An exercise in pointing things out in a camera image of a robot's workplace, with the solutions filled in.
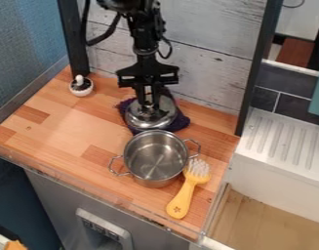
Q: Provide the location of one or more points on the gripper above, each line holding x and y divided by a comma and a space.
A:
147, 72

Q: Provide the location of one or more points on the silver lid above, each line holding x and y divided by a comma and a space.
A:
151, 117

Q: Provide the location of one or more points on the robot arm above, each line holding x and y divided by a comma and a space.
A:
144, 29

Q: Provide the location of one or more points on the silver pot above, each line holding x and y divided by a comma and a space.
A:
154, 160

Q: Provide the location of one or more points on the purple cloth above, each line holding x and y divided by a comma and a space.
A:
182, 121

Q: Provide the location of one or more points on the yellow brush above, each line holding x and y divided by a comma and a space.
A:
183, 195

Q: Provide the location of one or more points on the toy sink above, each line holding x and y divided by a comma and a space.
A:
279, 153

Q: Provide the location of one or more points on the black post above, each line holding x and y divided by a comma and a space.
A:
258, 65
74, 35

